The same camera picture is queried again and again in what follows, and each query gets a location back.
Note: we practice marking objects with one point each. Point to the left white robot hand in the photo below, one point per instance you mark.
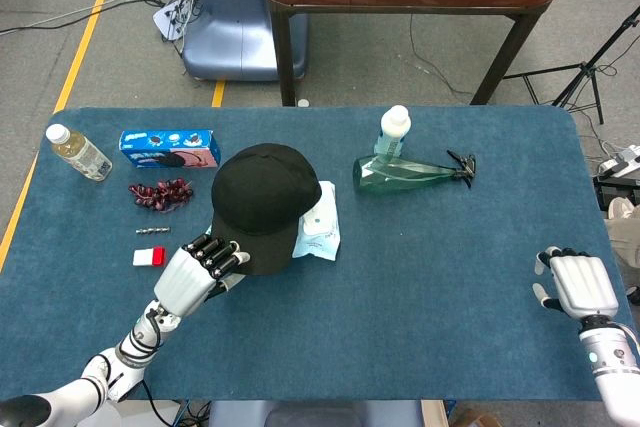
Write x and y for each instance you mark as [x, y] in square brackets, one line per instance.
[182, 282]

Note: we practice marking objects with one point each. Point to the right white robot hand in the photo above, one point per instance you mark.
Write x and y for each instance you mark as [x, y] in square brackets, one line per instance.
[585, 287]

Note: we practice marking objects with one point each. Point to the black baseball cap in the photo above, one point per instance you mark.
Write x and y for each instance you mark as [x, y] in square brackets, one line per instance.
[265, 187]

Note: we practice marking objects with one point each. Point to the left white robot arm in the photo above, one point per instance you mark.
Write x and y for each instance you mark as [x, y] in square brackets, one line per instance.
[135, 342]

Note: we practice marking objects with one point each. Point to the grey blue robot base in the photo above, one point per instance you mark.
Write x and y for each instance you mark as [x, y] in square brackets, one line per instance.
[315, 414]

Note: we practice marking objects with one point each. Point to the small white red box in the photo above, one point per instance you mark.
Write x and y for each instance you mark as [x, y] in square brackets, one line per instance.
[147, 257]

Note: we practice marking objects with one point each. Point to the khaki trouser leg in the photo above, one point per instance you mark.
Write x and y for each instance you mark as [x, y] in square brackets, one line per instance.
[625, 239]

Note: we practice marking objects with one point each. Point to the white sneaker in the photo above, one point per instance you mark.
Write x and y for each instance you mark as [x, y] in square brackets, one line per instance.
[620, 207]

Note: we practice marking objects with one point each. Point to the dark red grape bunch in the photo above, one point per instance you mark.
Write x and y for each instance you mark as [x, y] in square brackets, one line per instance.
[160, 193]

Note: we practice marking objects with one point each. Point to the black floor device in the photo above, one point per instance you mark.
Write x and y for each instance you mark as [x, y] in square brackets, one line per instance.
[606, 193]

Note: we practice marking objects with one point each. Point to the white power strip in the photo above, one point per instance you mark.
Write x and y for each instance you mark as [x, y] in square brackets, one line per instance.
[620, 161]

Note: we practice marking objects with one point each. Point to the blue cookie box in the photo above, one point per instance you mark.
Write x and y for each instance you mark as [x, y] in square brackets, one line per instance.
[170, 149]

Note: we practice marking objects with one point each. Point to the light blue wet wipes pack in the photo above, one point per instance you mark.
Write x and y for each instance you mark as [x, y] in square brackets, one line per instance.
[320, 232]

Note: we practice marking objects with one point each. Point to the clear plastic water bottle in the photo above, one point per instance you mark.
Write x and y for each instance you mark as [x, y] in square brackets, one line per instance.
[82, 154]

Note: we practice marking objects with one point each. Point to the brown cardboard piece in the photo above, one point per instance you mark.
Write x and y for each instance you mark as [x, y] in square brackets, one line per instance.
[465, 417]

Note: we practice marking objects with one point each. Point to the black tripod stand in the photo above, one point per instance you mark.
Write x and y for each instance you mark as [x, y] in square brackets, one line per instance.
[584, 72]

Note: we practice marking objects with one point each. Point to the green spray bottle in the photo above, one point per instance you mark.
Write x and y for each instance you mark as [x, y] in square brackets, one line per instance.
[395, 174]

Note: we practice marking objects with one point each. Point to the white milk bottle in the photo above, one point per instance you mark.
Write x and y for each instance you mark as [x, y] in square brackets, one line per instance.
[395, 127]

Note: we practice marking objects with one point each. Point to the blue grey machine base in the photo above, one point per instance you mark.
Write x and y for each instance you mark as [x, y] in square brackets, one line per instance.
[225, 32]

